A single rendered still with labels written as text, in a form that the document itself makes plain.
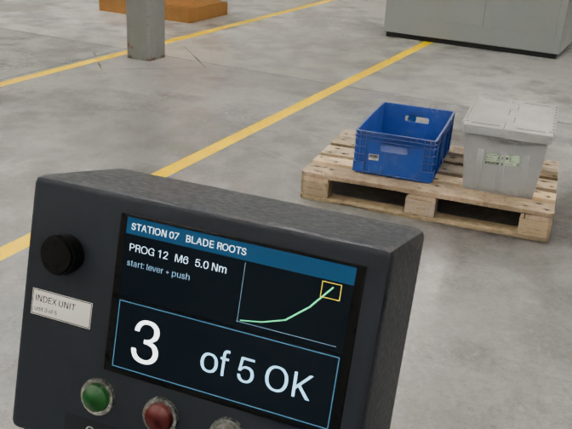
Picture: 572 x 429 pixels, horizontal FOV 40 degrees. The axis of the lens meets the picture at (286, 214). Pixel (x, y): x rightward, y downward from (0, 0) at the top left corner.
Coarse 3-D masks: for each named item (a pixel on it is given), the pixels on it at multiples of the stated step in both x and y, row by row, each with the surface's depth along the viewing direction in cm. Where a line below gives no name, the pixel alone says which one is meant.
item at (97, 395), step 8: (88, 384) 54; (96, 384) 54; (104, 384) 54; (88, 392) 54; (96, 392) 53; (104, 392) 53; (112, 392) 54; (88, 400) 54; (96, 400) 53; (104, 400) 53; (112, 400) 54; (88, 408) 54; (96, 408) 53; (104, 408) 54; (112, 408) 54
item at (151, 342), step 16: (128, 304) 53; (144, 304) 52; (128, 320) 53; (144, 320) 52; (160, 320) 52; (176, 320) 51; (128, 336) 53; (144, 336) 52; (160, 336) 52; (176, 336) 51; (112, 352) 53; (128, 352) 53; (144, 352) 52; (160, 352) 52; (176, 352) 52; (128, 368) 53; (144, 368) 53; (160, 368) 52
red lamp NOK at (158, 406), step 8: (152, 400) 52; (160, 400) 52; (168, 400) 52; (144, 408) 53; (152, 408) 52; (160, 408) 52; (168, 408) 52; (144, 416) 53; (152, 416) 52; (160, 416) 52; (168, 416) 52; (176, 416) 52; (152, 424) 52; (160, 424) 52; (168, 424) 52; (176, 424) 52
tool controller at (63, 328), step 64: (64, 192) 54; (128, 192) 52; (192, 192) 56; (64, 256) 53; (128, 256) 52; (192, 256) 50; (256, 256) 49; (320, 256) 48; (384, 256) 46; (64, 320) 55; (192, 320) 51; (256, 320) 49; (320, 320) 48; (384, 320) 47; (64, 384) 55; (128, 384) 53; (192, 384) 51; (256, 384) 50; (320, 384) 48; (384, 384) 52
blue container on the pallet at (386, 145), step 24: (384, 120) 431; (408, 120) 427; (432, 120) 422; (360, 144) 379; (384, 144) 375; (408, 144) 371; (432, 144) 367; (360, 168) 382; (384, 168) 379; (408, 168) 375; (432, 168) 373
